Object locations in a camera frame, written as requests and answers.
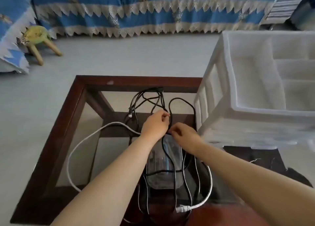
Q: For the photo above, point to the white plastic storage basket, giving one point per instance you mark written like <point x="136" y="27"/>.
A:
<point x="258" y="85"/>

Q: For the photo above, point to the dark wooden glass table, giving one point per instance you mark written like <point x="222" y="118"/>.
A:
<point x="64" y="134"/>

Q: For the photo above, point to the person's right hand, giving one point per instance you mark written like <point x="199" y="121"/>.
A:
<point x="188" y="138"/>

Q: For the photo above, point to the yellow stool with wooden legs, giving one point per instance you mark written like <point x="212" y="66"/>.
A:
<point x="37" y="35"/>

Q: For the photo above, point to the clear plastic box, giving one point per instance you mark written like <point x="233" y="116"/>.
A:
<point x="169" y="164"/>

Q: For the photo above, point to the blue armchair with lace cover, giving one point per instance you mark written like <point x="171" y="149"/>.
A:
<point x="12" y="19"/>

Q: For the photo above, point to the grey striped cloth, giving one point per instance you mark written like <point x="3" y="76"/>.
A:
<point x="285" y="3"/>

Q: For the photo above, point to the person's right fingers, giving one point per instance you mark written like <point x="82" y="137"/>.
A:
<point x="176" y="131"/>

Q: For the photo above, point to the black cloth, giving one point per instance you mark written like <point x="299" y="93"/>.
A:
<point x="265" y="159"/>

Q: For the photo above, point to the person's left fingers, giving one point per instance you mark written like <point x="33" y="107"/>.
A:
<point x="164" y="116"/>

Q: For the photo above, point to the blue sofa with lace cover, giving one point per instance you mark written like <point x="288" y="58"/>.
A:
<point x="152" y="9"/>

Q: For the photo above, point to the person's right forearm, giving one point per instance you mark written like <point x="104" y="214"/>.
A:
<point x="253" y="184"/>

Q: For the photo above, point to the person's left hand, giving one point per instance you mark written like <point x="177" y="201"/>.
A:
<point x="153" y="126"/>

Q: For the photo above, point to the person's left forearm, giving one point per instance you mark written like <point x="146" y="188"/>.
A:
<point x="108" y="184"/>

